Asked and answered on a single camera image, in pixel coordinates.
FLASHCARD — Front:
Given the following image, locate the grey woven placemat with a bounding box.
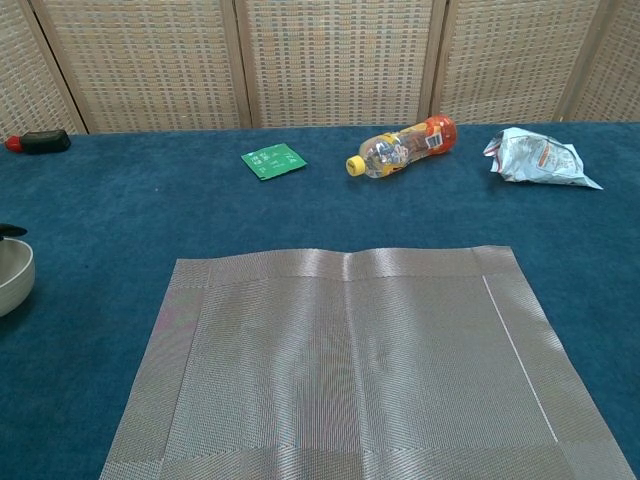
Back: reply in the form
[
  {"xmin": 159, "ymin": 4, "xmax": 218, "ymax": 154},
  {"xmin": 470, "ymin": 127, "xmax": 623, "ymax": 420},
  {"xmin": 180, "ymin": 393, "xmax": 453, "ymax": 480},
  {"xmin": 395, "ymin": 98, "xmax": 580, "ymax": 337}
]
[{"xmin": 98, "ymin": 244, "xmax": 636, "ymax": 480}]

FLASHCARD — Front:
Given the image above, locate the clear bottle yellow cap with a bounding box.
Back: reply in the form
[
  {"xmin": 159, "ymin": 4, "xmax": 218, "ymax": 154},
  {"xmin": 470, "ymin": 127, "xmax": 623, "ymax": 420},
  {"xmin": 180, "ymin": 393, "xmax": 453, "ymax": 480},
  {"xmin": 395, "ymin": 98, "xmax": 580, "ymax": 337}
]
[{"xmin": 346, "ymin": 114, "xmax": 458, "ymax": 180}]

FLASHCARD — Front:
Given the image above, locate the crumpled white snack bag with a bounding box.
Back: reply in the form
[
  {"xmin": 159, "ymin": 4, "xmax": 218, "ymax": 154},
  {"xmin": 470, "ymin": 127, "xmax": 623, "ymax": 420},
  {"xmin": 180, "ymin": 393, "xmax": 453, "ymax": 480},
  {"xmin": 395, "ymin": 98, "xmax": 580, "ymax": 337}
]
[{"xmin": 483, "ymin": 126, "xmax": 604, "ymax": 192}]

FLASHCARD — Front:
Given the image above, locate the green sachet packet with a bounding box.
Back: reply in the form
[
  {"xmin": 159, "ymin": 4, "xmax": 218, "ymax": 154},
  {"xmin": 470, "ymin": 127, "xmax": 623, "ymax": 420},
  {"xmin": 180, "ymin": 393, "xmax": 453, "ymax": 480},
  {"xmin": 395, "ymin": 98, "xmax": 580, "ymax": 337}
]
[{"xmin": 240, "ymin": 142, "xmax": 308, "ymax": 180}]

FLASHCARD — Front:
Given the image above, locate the black device with red tip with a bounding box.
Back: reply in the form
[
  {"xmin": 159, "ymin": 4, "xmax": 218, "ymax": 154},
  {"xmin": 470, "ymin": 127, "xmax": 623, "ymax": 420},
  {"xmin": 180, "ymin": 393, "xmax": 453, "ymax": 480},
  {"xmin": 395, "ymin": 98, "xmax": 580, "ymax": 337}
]
[{"xmin": 4, "ymin": 129, "xmax": 72, "ymax": 155}]

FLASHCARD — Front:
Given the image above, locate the white round bowl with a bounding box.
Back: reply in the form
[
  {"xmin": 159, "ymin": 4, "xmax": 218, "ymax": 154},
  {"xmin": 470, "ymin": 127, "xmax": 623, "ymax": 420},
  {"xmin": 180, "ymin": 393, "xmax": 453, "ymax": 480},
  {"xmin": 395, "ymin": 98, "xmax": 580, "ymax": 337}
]
[{"xmin": 0, "ymin": 238, "xmax": 36, "ymax": 318}]

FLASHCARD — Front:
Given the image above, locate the woven wooden folding screen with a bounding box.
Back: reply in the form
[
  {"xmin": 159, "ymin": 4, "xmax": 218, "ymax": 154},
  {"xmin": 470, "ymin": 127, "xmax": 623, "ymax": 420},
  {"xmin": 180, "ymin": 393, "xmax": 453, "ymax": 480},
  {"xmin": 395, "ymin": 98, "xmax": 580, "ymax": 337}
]
[{"xmin": 0, "ymin": 0, "xmax": 640, "ymax": 144}]

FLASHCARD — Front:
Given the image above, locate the blue carpet table cover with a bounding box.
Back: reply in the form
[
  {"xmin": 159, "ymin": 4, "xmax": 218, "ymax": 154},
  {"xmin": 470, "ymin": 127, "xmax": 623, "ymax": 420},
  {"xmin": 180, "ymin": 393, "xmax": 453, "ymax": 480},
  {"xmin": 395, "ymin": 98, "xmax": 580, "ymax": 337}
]
[{"xmin": 0, "ymin": 121, "xmax": 640, "ymax": 480}]

